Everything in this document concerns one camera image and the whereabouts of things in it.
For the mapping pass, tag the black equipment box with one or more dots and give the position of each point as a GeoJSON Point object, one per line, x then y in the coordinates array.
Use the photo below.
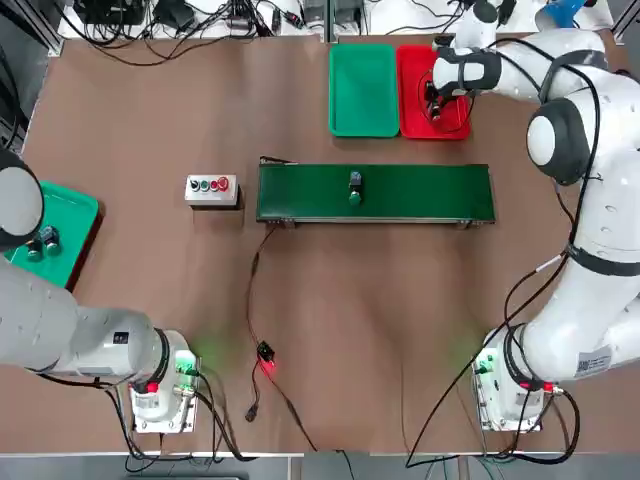
{"type": "Point", "coordinates": [110, 10]}

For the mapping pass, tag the blue desk lamp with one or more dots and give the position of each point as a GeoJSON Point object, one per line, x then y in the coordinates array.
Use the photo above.
{"type": "Point", "coordinates": [562, 10]}

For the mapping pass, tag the black module with red light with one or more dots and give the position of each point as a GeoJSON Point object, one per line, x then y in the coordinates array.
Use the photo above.
{"type": "Point", "coordinates": [266, 350]}

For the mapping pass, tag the red plastic tray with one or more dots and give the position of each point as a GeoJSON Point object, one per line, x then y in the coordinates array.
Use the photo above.
{"type": "Point", "coordinates": [415, 120]}

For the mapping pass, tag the green-capped push-button part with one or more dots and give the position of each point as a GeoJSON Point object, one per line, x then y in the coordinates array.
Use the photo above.
{"type": "Point", "coordinates": [355, 187]}
{"type": "Point", "coordinates": [34, 251]}
{"type": "Point", "coordinates": [50, 239]}

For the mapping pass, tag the black power adapter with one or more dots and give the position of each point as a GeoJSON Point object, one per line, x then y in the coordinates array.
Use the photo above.
{"type": "Point", "coordinates": [172, 15]}
{"type": "Point", "coordinates": [507, 12]}

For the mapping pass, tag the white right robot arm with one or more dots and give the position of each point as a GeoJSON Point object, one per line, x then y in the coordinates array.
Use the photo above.
{"type": "Point", "coordinates": [600, 150]}

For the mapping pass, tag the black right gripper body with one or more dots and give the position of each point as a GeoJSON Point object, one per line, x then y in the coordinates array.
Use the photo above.
{"type": "Point", "coordinates": [436, 94]}

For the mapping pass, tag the green belt conveyor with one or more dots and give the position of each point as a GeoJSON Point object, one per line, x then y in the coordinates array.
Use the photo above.
{"type": "Point", "coordinates": [400, 195]}

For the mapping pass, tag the green plastic tray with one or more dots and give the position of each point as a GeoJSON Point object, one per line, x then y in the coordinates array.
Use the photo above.
{"type": "Point", "coordinates": [362, 90]}
{"type": "Point", "coordinates": [75, 225]}

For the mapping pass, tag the aluminium frame rail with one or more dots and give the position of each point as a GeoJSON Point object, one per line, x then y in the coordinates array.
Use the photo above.
{"type": "Point", "coordinates": [50, 35]}
{"type": "Point", "coordinates": [626, 22]}

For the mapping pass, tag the aluminium frame post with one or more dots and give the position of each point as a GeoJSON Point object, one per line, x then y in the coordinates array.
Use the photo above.
{"type": "Point", "coordinates": [329, 22]}

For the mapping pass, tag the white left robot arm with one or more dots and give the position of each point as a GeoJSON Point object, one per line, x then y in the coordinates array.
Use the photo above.
{"type": "Point", "coordinates": [50, 320]}

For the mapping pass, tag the grey push-button control box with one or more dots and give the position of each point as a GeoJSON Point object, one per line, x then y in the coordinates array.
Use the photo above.
{"type": "Point", "coordinates": [210, 201]}

